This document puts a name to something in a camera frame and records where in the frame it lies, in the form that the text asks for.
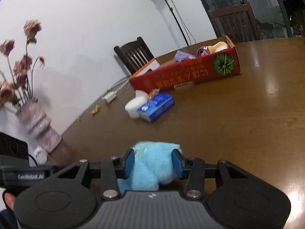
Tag light blue plush toy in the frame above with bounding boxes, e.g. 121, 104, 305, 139
117, 141, 181, 193

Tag blue tissue pack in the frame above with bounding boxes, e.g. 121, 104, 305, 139
137, 93, 175, 123

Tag white foam sponge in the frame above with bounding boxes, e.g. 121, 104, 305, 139
125, 90, 148, 119

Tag purple knitted cloth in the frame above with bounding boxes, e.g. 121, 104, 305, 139
173, 50, 197, 62

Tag pink satin pouch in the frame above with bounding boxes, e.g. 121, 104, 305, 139
197, 46, 211, 57

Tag yellow plush toy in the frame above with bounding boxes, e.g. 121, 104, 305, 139
207, 41, 230, 54

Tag brown layered sponge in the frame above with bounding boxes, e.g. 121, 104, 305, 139
159, 59, 177, 68

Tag person left hand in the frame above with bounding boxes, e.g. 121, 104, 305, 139
3, 191, 16, 210

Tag pink glitter vase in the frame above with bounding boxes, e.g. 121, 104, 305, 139
16, 98, 62, 154

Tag small yellow candy pile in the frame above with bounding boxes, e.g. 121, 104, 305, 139
89, 104, 101, 116

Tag dried pink roses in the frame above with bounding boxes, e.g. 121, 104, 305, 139
1, 19, 45, 111

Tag red cardboard box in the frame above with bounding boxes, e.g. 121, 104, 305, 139
129, 36, 240, 93

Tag dark wooden chair left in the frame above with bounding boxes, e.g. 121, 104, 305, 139
114, 37, 154, 74

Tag dark wooden chair by door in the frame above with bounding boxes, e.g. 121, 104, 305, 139
207, 1, 261, 44

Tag studio light on stand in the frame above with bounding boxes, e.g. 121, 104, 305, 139
152, 0, 197, 46

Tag white charger with cable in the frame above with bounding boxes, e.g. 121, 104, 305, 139
101, 77, 129, 104

